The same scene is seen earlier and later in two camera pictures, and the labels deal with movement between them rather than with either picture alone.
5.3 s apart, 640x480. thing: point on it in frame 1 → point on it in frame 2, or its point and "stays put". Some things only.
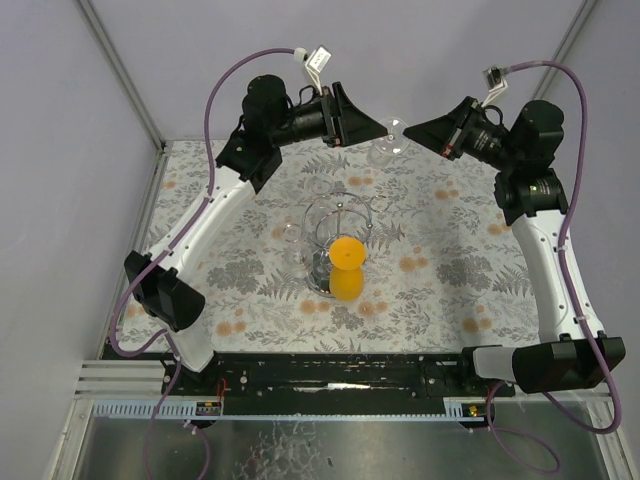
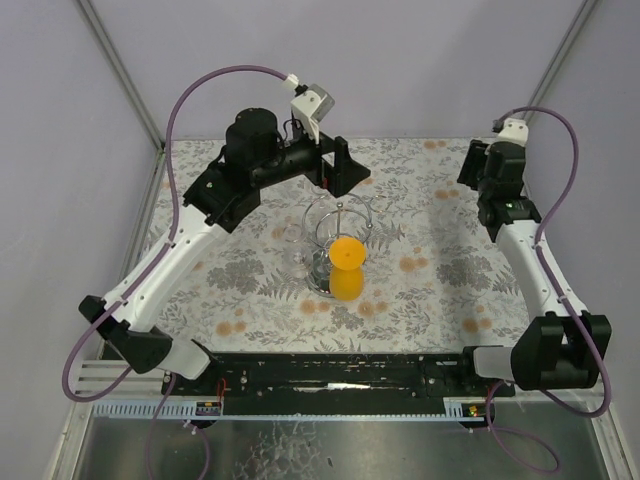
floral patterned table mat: (347, 254) stays put
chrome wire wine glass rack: (329, 216) stays put
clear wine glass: (297, 256) stays put
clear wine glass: (394, 143) → (448, 201)
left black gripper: (331, 114) → (329, 163)
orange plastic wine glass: (346, 256) stays put
